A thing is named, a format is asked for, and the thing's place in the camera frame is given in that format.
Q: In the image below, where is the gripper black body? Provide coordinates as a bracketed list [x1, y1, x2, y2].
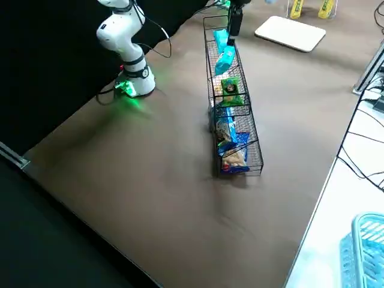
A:
[227, 5, 244, 37]

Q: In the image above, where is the teal chips packet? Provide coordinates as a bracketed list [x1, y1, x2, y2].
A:
[214, 46, 238, 76]
[212, 29, 230, 53]

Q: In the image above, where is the white rectangular tray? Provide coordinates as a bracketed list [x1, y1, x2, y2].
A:
[254, 15, 327, 53]

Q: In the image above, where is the green chips packet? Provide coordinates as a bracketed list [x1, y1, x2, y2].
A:
[220, 76, 244, 106]

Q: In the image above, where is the clear acrylic stepped shelf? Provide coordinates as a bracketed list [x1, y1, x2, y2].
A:
[283, 0, 338, 20]

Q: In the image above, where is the yellow label drink bottle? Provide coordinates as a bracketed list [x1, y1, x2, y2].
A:
[317, 0, 334, 19]
[289, 0, 304, 19]

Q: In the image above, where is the light blue cookie packet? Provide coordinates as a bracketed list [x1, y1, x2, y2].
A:
[214, 106, 238, 143]

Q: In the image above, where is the dark blue cracker packet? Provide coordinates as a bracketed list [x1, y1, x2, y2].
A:
[218, 131, 251, 175]

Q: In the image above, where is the light blue plastic basket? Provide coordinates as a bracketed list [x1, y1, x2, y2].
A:
[338, 211, 384, 288]

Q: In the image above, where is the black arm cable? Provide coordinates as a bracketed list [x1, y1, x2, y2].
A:
[95, 0, 173, 106]

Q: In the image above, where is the black wire basket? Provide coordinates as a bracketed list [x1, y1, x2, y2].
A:
[203, 15, 265, 178]

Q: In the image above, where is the aluminium camera post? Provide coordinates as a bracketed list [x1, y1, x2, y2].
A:
[352, 38, 384, 95]

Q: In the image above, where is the aluminium frame profile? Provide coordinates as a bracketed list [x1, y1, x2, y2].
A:
[0, 140, 31, 169]

